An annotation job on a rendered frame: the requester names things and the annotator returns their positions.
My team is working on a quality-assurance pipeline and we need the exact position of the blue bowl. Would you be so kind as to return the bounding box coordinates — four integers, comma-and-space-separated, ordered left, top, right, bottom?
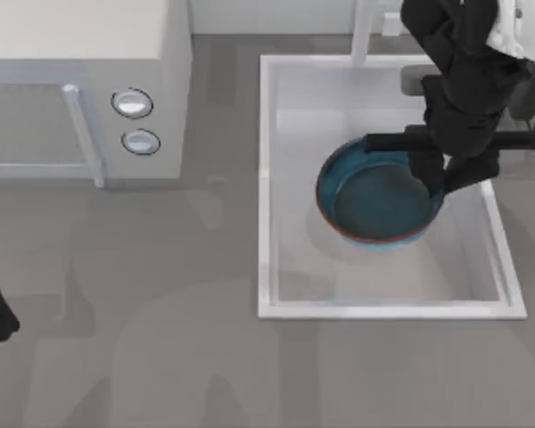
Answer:
315, 136, 446, 255

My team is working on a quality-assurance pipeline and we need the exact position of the grey rounded box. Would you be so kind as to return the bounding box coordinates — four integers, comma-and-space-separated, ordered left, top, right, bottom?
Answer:
399, 64, 440, 97

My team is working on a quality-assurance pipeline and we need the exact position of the small white tap lever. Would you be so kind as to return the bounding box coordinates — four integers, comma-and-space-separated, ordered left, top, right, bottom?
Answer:
382, 10, 403, 37

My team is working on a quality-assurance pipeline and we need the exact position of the tall white tap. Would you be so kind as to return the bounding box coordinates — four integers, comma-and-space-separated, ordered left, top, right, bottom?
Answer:
349, 0, 376, 67

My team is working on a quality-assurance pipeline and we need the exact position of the white sink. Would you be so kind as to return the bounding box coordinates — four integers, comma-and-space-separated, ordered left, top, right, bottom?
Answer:
257, 53, 529, 321

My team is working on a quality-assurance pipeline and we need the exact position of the small round microwave knob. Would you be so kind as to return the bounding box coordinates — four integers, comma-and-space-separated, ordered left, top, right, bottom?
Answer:
120, 128, 163, 158

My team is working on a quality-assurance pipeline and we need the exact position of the pale microwave oven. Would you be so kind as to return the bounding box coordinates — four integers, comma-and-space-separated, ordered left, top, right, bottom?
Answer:
0, 0, 193, 189

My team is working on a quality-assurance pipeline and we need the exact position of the large round microwave knob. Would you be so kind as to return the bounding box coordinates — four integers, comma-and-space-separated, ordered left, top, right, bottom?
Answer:
110, 86, 155, 120

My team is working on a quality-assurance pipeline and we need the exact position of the microwave glass door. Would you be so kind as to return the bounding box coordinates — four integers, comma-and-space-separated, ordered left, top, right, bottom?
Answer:
0, 60, 100, 180

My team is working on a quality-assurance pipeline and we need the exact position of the long metal microwave handle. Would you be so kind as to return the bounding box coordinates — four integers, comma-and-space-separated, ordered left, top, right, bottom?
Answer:
61, 83, 106, 188

